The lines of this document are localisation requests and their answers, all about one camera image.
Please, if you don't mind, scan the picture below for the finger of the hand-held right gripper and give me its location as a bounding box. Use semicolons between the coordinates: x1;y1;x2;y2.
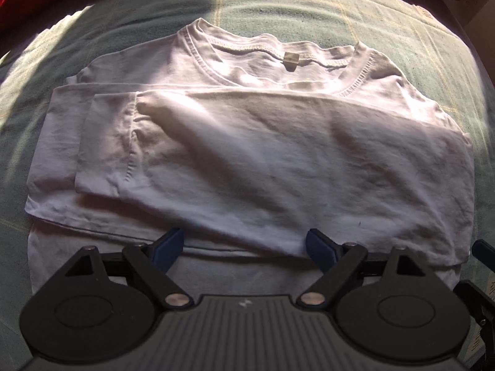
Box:
452;278;495;329
471;240;495;259

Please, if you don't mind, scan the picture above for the green plaid bed blanket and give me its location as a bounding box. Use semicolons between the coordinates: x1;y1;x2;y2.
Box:
0;0;495;356

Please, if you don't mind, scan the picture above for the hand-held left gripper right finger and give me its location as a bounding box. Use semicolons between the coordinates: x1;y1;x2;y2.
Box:
297;229;431;310

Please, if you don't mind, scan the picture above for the white printed t-shirt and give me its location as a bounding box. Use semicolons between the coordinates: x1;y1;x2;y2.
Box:
25;17;476;298

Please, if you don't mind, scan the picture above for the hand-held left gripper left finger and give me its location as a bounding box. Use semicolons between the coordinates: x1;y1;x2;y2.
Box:
65;227;193;310

